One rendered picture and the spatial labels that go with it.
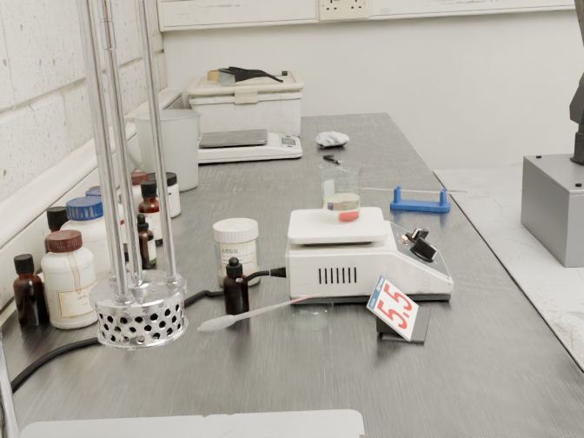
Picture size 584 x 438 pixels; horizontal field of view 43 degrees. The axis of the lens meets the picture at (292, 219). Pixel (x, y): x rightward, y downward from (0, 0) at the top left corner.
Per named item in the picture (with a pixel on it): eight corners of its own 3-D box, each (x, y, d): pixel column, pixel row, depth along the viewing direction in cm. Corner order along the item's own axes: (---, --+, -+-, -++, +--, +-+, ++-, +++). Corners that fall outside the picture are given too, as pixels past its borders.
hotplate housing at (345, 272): (438, 264, 101) (438, 209, 99) (454, 302, 89) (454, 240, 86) (276, 269, 103) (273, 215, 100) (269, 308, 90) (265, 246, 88)
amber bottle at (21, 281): (39, 328, 88) (28, 262, 85) (13, 327, 89) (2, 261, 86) (53, 316, 91) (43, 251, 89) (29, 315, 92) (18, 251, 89)
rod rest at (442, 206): (451, 208, 127) (451, 187, 126) (447, 213, 124) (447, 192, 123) (394, 204, 131) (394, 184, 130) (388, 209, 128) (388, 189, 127)
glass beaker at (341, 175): (314, 226, 93) (311, 163, 91) (330, 214, 98) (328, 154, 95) (359, 230, 90) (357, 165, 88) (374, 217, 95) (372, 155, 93)
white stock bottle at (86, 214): (130, 300, 95) (118, 202, 91) (73, 311, 92) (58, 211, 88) (120, 282, 101) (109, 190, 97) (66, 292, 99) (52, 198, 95)
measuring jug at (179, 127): (110, 194, 149) (101, 120, 144) (139, 178, 160) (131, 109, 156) (196, 195, 144) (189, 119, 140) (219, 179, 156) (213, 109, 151)
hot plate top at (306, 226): (381, 212, 99) (381, 206, 99) (388, 241, 87) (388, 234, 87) (291, 215, 100) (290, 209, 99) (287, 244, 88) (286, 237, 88)
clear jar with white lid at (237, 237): (215, 275, 102) (210, 220, 99) (258, 271, 102) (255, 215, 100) (218, 292, 96) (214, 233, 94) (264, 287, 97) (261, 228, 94)
